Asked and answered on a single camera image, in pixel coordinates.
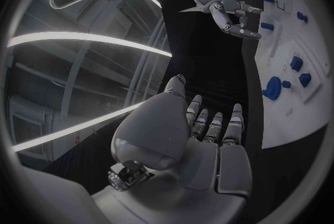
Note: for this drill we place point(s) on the white task board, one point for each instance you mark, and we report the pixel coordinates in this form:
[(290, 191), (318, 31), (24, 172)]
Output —
[(294, 115)]

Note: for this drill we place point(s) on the blue cylinder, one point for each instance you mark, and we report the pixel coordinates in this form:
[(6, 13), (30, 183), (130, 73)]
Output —
[(267, 26)]

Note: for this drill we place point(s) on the blue plug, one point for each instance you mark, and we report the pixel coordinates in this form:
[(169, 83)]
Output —
[(302, 17)]

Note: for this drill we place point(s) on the blue gear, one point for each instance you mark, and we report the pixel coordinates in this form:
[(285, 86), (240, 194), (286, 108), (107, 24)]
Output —
[(272, 88)]

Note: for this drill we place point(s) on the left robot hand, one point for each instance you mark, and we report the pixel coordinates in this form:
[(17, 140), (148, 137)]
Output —
[(154, 127)]

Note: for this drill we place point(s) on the small blue peg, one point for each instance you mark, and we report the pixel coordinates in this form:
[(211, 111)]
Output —
[(286, 84)]

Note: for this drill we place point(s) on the blue square block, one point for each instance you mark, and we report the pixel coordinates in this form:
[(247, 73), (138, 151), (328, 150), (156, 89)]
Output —
[(296, 63)]

